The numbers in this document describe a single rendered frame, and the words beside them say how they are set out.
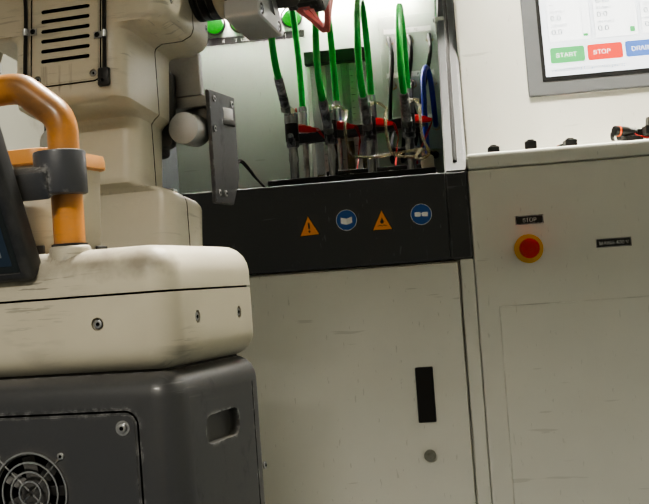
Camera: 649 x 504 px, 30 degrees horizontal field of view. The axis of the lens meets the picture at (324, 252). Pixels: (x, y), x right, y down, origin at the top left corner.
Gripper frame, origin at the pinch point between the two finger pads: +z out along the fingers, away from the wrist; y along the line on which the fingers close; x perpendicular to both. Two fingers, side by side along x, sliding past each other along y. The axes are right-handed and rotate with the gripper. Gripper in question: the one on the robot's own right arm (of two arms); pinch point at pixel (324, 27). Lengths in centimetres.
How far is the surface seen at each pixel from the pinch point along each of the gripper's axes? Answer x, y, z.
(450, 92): -15.4, 11.1, 26.3
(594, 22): -41, 33, 30
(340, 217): 0.8, -21.8, 26.7
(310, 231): 6.4, -24.3, 27.2
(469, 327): -21, -33, 46
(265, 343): 16, -40, 39
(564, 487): -35, -52, 69
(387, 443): -5, -51, 57
